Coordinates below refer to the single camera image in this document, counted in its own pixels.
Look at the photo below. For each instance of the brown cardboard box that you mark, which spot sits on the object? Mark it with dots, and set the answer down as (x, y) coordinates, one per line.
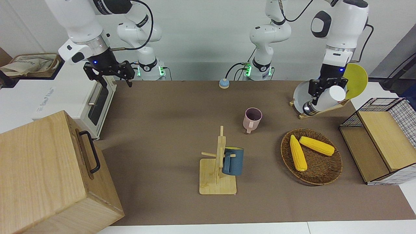
(59, 63)

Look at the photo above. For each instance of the teal mug yellow inside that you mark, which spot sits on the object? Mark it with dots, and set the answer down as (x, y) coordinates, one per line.
(235, 162)

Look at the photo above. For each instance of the pink mug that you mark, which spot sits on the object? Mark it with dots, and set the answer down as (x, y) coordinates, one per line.
(248, 125)

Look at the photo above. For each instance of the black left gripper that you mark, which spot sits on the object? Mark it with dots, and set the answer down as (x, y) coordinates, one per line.
(331, 72)

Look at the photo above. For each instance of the pale yellow tapered corn cob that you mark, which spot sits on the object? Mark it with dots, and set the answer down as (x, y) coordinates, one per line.
(298, 154)

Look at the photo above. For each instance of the white toaster oven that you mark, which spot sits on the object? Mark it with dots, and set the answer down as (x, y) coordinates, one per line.
(65, 100)

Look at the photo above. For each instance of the beige paper bag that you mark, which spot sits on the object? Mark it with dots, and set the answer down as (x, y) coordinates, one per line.
(29, 65)

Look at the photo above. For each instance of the brown table mat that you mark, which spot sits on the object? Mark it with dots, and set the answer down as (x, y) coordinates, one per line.
(162, 130)

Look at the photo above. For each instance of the wooden shelf insert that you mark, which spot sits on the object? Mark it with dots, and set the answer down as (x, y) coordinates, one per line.
(383, 139)

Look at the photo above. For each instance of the wooden plate rack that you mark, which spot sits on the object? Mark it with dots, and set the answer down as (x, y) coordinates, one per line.
(336, 107)

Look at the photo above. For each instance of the white water bottle clear base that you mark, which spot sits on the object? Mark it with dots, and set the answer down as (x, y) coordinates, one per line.
(326, 100)

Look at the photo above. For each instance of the wooden mug tree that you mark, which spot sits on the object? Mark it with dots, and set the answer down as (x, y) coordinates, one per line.
(214, 185)

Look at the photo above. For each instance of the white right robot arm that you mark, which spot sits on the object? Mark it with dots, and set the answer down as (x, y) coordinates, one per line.
(74, 19)

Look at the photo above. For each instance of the black camera stand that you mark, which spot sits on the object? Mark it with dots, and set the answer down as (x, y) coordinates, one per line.
(388, 85)

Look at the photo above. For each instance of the grey plate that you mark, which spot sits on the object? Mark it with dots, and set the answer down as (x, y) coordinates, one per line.
(300, 94)

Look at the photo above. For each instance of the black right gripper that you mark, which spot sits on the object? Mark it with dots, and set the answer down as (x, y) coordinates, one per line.
(102, 60)

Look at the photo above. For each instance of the orange yellow blunt corn cob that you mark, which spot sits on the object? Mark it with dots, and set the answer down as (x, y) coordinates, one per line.
(317, 146)

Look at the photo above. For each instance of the yellow plate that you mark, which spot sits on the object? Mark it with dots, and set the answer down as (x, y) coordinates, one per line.
(357, 81)

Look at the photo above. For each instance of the large wooden box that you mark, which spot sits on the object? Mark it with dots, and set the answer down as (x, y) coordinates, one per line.
(42, 169)

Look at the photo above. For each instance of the brown wicker tray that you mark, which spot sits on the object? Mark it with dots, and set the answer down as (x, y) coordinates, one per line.
(321, 169)

